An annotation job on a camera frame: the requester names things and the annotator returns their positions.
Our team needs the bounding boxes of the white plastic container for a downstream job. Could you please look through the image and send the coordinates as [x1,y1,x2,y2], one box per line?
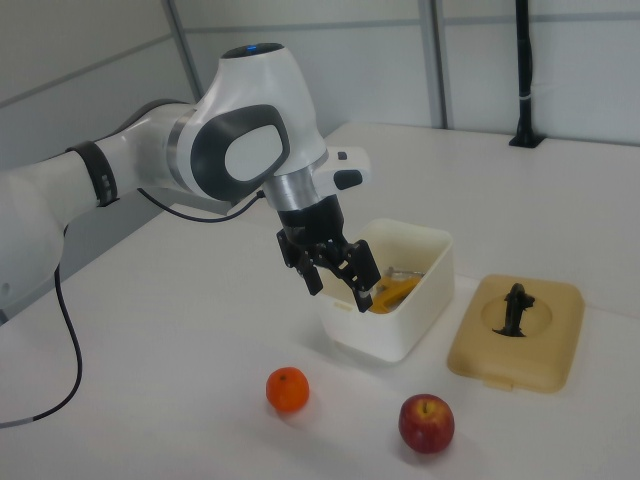
[313,217,456,365]

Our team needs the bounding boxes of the tan lid with black handle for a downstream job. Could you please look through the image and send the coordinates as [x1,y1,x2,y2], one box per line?
[445,273,587,395]

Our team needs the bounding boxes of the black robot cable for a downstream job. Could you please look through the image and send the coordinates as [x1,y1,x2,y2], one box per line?
[0,187,266,429]

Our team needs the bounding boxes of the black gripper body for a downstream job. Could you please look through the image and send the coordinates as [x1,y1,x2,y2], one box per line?
[273,195,351,270]

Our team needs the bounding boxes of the grey partition post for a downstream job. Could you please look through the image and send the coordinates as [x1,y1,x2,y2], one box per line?
[427,0,450,130]
[164,0,207,104]

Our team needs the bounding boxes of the red apple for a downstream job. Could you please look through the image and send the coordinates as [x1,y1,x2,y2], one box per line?
[397,393,456,455]

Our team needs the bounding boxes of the silver metal item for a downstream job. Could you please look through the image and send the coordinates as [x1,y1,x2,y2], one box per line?
[386,265,427,280]

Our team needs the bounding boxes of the yellow toy banana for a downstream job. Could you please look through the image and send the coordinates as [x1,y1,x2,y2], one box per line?
[368,277,420,316]

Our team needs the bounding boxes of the black pole with base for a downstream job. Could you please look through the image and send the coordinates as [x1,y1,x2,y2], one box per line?
[508,0,546,149]

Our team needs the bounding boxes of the orange fruit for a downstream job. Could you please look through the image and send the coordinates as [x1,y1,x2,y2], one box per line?
[265,366,311,414]

